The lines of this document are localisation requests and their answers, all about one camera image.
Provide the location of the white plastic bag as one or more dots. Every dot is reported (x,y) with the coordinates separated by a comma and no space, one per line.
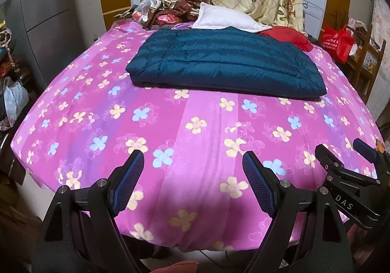
(16,97)

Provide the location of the pink floral bedsheet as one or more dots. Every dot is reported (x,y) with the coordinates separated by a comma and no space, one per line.
(198,154)

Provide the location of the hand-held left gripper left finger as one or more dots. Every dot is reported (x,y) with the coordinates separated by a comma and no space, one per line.
(128,181)

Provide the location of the red cloth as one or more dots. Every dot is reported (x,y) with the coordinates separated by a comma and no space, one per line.
(292,36)

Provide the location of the grey wardrobe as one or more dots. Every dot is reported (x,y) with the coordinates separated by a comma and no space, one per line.
(54,1)

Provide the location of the red shopping bag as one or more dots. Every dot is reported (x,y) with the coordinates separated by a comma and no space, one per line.
(336,44)

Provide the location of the clear plastic packet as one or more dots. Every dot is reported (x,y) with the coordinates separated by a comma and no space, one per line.
(143,12)

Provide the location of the white pillow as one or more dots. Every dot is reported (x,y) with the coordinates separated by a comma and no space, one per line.
(222,16)

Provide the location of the pink cushion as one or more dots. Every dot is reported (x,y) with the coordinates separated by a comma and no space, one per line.
(179,267)

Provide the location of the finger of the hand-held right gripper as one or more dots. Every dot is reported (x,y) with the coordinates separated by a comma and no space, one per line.
(367,149)
(330,161)

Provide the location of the wooden chair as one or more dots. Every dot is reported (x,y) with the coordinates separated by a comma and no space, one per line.
(365,68)

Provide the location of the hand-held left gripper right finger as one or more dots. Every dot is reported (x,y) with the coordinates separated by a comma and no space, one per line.
(259,181)

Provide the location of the teal quilted jacket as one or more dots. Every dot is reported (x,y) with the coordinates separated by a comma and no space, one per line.
(225,59)

